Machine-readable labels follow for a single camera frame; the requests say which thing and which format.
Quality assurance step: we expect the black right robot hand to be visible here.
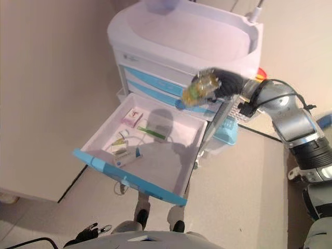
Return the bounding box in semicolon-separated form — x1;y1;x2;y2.
196;66;249;103

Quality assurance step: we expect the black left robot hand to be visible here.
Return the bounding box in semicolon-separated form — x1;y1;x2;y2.
76;223;113;243

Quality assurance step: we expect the yellow medicine bottle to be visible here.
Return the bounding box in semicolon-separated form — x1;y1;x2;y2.
181;69;222;107

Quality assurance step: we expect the wide blue-front cart drawer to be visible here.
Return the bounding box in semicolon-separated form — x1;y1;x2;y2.
73;92;209;208

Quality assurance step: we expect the blue white medicine box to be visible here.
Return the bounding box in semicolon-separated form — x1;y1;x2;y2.
112;150;144;168

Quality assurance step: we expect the pink white medicine box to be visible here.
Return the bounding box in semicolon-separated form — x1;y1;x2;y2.
122;108;144;128

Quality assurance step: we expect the white perforated side basket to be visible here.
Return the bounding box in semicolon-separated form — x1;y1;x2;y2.
229;94;260;123

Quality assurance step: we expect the yellow sharps container red lid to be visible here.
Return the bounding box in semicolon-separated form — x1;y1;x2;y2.
256;67;269;81

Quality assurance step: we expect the grey robot torso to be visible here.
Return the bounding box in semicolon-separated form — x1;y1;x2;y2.
64;230;216;249

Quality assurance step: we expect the light blue waste bin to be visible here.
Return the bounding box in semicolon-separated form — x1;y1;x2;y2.
215;116;240;146

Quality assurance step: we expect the silver left robot leg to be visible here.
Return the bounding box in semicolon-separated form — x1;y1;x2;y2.
134;196;151;232

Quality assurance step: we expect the silver robot leg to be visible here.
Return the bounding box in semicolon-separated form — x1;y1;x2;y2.
168;206;186;233
134;196;151;232

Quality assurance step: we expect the white translucent side bin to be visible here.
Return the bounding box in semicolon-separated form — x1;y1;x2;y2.
204;137;222;157

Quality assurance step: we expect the white medical cart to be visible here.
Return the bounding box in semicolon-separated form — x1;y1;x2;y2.
106;0;264;167

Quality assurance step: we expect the grey IV pole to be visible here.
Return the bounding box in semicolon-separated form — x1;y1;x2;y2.
248;0;266;24

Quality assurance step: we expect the silver right robot leg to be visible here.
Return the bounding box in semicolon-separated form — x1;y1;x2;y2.
168;206;186;233

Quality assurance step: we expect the green white tube box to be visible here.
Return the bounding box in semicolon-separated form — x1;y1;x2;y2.
137;124;167;141

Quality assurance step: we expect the blue bed tag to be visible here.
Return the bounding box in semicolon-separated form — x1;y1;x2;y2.
319;112;332;128

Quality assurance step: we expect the clear medical tubing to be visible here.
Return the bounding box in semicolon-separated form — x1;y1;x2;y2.
126;134;146;146

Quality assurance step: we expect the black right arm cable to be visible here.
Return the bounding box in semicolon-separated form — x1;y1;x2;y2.
255;78;317;110

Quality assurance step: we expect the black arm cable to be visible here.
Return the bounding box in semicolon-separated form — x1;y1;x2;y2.
0;237;61;249
255;78;317;110

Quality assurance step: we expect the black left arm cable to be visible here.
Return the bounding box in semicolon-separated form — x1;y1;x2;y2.
0;237;61;249

